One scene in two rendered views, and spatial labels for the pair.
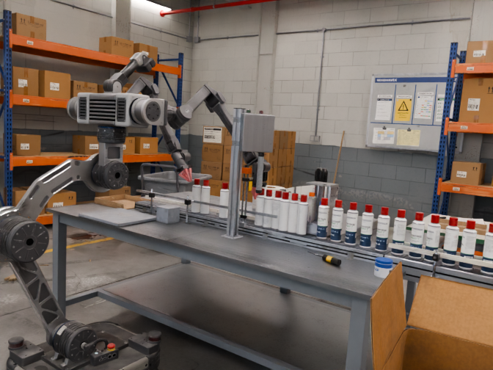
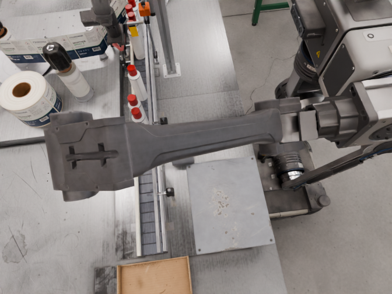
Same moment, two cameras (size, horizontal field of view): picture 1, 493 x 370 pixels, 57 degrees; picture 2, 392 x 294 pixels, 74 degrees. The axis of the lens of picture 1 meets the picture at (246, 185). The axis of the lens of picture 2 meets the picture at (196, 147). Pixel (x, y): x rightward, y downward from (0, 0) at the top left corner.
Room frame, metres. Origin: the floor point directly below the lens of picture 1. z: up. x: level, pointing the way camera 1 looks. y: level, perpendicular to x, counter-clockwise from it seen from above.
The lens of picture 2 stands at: (2.81, 0.84, 1.90)
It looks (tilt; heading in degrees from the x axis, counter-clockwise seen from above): 66 degrees down; 233
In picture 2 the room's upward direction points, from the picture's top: 5 degrees counter-clockwise
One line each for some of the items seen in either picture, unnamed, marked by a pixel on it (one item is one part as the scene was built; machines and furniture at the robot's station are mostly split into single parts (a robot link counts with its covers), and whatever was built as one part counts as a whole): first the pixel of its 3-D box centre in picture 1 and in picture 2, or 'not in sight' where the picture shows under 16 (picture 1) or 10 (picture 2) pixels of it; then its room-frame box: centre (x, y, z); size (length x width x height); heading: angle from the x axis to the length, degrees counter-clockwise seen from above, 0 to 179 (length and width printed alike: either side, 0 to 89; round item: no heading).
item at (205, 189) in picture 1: (205, 197); (137, 111); (2.64, 0.24, 0.98); 0.05 x 0.05 x 0.20
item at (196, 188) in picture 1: (196, 195); (141, 123); (2.66, 0.30, 0.98); 0.05 x 0.05 x 0.20
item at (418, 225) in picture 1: (417, 235); not in sight; (1.94, -0.76, 0.98); 0.05 x 0.05 x 0.20
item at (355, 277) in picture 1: (243, 223); (107, 107); (2.70, 0.01, 0.82); 2.10 x 1.31 x 0.02; 55
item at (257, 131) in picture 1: (254, 133); not in sight; (2.34, -0.03, 1.38); 0.17 x 0.10 x 0.19; 110
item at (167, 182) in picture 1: (174, 202); not in sight; (5.21, 0.83, 0.48); 0.89 x 0.63 x 0.96; 164
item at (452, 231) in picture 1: (450, 241); not in sight; (1.86, -0.88, 0.98); 0.05 x 0.05 x 0.20
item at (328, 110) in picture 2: not in sight; (331, 119); (2.46, 0.82, 1.45); 0.09 x 0.08 x 0.12; 55
